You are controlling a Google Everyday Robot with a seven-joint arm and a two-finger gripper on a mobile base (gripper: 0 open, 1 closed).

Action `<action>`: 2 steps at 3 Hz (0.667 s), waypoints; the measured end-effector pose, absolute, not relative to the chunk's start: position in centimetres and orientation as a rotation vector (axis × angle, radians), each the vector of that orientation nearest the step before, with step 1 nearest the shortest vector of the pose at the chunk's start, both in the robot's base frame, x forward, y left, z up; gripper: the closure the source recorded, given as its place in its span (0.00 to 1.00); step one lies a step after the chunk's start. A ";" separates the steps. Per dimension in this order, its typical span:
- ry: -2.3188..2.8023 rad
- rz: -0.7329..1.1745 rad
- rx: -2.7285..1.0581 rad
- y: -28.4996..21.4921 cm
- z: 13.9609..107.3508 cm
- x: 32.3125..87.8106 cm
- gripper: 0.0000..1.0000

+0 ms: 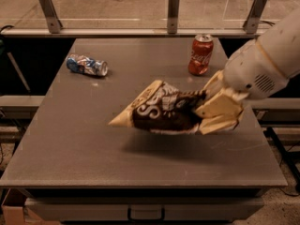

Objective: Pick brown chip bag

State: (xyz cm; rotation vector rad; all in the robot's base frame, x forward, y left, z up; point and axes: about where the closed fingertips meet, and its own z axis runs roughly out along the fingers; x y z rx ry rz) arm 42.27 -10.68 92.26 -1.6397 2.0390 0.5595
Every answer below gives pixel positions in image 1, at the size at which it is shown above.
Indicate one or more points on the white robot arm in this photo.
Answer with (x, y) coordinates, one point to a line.
(257, 70)

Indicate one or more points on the red Coca-Cola can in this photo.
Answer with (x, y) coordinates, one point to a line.
(202, 48)

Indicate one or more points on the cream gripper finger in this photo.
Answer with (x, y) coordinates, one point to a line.
(214, 85)
(222, 111)

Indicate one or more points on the brown Late July chip bag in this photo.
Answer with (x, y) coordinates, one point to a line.
(162, 108)

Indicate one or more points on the glass barrier panel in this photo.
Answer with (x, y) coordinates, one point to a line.
(127, 13)

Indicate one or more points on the right metal glass bracket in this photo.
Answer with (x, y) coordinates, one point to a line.
(251, 24)

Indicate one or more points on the black stand leg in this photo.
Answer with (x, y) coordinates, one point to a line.
(291, 158)

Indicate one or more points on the cardboard box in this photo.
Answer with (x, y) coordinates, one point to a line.
(15, 212)

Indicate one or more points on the crushed blue soda can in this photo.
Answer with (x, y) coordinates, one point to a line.
(85, 65)

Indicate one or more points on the metal glass bracket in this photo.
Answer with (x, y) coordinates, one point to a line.
(172, 19)
(251, 24)
(53, 23)

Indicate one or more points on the grey drawer with handle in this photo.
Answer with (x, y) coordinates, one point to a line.
(144, 209)

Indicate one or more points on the left metal glass bracket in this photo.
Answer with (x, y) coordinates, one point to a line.
(53, 23)

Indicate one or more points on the middle metal glass bracket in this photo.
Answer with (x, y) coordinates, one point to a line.
(172, 19)

